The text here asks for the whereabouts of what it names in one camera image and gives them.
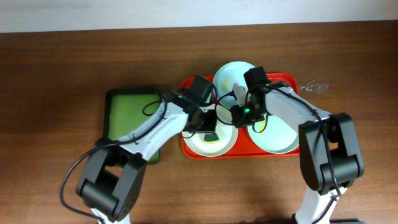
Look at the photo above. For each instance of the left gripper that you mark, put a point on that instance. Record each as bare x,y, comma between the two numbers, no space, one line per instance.
206,125

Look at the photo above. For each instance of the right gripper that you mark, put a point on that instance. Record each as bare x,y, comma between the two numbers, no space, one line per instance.
239,121

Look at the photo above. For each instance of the green and yellow sponge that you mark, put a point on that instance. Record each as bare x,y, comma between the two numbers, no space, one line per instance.
211,138

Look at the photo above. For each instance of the white plate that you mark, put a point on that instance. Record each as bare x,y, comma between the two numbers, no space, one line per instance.
227,134

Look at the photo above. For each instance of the light blue plate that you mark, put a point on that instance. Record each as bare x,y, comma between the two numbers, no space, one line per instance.
225,78

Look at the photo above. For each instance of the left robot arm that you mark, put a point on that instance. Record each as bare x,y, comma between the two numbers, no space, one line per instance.
112,177

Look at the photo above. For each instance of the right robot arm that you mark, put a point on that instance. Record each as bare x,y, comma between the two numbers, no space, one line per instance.
330,157

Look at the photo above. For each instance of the red plastic tray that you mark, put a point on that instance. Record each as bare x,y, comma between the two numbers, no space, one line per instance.
243,145

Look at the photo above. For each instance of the green rectangular tray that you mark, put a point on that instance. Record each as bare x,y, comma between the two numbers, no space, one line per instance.
123,110

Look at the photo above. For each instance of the light green plate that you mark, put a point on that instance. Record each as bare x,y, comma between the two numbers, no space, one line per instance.
274,136

